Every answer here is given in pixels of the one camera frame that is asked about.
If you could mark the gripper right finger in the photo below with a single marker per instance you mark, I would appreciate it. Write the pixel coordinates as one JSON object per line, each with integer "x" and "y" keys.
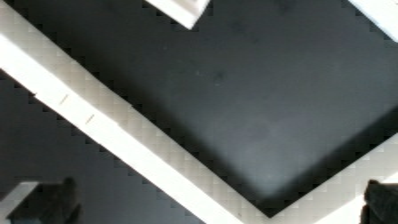
{"x": 380, "y": 209}

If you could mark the white corner block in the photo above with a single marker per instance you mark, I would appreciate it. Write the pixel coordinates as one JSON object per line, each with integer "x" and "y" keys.
{"x": 183, "y": 10}

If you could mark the white frame rail fence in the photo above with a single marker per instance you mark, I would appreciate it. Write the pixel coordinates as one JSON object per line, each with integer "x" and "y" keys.
{"x": 75, "y": 95}

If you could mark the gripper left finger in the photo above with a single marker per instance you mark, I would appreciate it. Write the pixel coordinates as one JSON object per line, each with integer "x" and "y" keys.
{"x": 41, "y": 203}

